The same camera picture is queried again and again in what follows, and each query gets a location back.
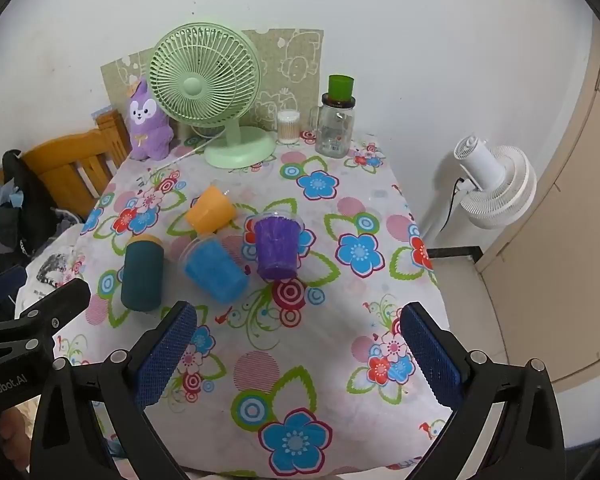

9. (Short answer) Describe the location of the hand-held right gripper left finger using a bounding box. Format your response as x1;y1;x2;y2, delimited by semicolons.
30;301;198;480

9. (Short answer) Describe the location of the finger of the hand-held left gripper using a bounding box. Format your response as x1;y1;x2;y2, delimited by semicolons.
0;265;28;311
0;278;92;357

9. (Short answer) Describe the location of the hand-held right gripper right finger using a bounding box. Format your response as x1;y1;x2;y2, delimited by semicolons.
399;301;567;480

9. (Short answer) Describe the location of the dark teal cup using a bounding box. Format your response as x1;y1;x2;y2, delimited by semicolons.
120;234;164;312

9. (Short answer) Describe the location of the blue cup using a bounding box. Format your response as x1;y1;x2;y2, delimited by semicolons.
178;236;251;305

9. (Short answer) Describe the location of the orange cup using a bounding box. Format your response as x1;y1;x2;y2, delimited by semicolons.
185;185;238;234

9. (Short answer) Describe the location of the purple cup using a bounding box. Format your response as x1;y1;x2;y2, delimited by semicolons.
253;212;305;281

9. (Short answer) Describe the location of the small green cup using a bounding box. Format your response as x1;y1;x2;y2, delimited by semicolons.
328;74;357;101

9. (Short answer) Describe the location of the person's left hand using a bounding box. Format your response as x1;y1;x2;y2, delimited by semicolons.
0;405;33;468

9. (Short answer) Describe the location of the white printed cloth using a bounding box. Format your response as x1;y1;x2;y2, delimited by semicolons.
14;245;88;321

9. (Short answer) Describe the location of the dark clothes pile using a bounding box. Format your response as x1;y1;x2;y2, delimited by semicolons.
0;149;55;286

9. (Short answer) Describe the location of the floral tablecloth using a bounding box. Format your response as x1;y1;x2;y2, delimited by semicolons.
54;132;456;478

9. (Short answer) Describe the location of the wooden chair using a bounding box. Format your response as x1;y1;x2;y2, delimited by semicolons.
0;110;133;218

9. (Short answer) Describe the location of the beige door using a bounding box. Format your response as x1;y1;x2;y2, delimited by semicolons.
480;15;600;391

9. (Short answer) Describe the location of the white floor fan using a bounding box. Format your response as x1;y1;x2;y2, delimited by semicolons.
453;135;537;230

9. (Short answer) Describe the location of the purple plush toy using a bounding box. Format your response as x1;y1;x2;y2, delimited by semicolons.
126;76;175;162

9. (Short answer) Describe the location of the glass jar mug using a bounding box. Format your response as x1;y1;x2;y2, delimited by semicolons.
309;92;357;157

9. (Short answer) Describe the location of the cotton swab container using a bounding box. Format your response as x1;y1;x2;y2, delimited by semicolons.
277;109;301;145

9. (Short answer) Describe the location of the green desk fan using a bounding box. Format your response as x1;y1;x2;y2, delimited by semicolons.
148;23;277;168

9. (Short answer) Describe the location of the beige cartoon board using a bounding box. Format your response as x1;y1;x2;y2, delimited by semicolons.
100;29;325;133

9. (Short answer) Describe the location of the black fan cable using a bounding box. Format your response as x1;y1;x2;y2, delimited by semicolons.
437;175;468;233

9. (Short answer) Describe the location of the white fan cable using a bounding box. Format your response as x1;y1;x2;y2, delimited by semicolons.
150;136;225;173

